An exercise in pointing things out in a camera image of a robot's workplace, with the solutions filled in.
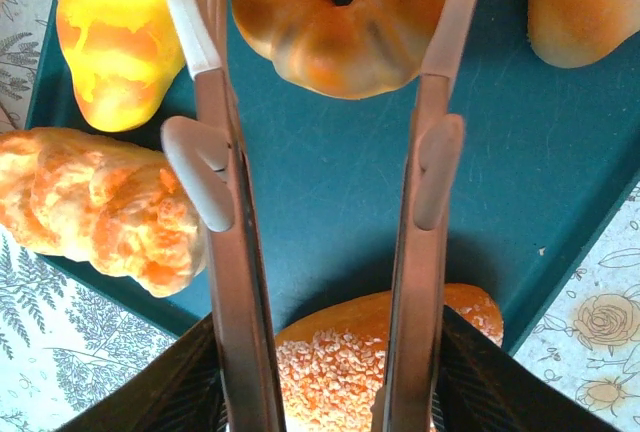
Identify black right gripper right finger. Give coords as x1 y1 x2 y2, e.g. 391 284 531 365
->
434 304 619 432

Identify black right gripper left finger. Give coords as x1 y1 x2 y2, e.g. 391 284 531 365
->
59 311 226 432

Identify metal kitchen tongs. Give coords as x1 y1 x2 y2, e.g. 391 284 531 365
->
160 0 491 432

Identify ring-shaped fake bundt bread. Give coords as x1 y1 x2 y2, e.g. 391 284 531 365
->
223 0 462 101

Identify sesame-topped oval fake bread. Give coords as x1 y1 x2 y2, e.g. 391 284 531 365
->
273 281 505 432

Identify floral tablecloth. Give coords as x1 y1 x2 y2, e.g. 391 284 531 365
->
0 0 640 432

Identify teal rectangular tray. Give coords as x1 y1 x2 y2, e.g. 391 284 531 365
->
23 0 640 356

